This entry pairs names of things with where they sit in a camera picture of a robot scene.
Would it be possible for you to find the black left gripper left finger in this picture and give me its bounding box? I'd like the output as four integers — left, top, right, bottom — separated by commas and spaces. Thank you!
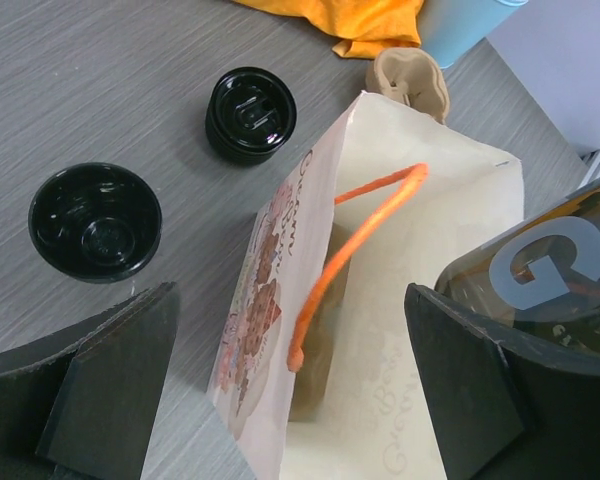
0, 282, 180, 479

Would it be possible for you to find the orange Mickey Mouse pillow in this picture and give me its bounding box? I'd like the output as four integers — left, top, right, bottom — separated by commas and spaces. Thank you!
236, 0, 425, 59

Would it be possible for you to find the translucent single black cup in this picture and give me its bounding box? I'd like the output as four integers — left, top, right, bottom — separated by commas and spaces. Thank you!
434, 178, 600, 357

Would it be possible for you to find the printed paper takeout bag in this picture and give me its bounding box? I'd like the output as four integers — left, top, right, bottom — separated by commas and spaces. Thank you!
208, 93, 524, 479

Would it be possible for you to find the black coffee cup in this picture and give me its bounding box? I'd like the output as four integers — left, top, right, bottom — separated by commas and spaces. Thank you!
28, 162, 163, 283
205, 67, 297, 166

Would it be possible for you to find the blue straw holder cup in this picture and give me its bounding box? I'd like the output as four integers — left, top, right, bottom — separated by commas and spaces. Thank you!
417, 0, 527, 69

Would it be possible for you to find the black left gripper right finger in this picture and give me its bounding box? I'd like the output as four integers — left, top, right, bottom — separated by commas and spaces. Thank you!
404, 284, 600, 479

